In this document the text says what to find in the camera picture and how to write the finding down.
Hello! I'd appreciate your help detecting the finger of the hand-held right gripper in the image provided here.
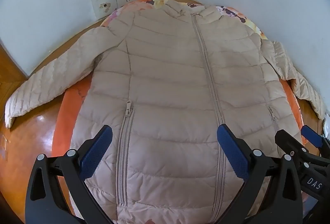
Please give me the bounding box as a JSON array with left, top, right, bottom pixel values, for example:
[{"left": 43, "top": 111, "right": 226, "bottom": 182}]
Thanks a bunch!
[
  {"left": 275, "top": 130, "right": 310, "bottom": 163},
  {"left": 301, "top": 125, "right": 330, "bottom": 149}
]

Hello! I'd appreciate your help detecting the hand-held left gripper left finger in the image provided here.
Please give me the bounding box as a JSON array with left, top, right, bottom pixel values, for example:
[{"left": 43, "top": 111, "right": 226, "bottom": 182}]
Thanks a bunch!
[{"left": 26, "top": 125, "right": 114, "bottom": 224}]

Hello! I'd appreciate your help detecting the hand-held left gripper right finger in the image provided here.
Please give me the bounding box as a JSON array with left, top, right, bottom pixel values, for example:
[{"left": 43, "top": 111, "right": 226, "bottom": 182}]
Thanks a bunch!
[{"left": 217, "top": 123, "right": 304, "bottom": 224}]

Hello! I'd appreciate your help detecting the beige quilted down jacket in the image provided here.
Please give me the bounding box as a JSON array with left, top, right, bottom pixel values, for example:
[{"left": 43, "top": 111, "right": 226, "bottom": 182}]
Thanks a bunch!
[{"left": 5, "top": 0, "right": 328, "bottom": 224}]

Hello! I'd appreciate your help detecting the orange floral cloth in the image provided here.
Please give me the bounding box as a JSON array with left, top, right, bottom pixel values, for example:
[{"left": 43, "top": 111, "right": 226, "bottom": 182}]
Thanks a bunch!
[{"left": 52, "top": 0, "right": 305, "bottom": 217}]

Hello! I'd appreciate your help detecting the brown wooden panel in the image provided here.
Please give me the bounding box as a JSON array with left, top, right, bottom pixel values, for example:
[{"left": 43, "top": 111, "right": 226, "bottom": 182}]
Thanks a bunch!
[{"left": 0, "top": 44, "right": 29, "bottom": 85}]

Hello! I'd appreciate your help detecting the white wall socket panel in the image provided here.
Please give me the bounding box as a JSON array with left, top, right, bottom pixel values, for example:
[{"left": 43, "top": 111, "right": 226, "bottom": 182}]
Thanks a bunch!
[{"left": 91, "top": 0, "right": 118, "bottom": 20}]

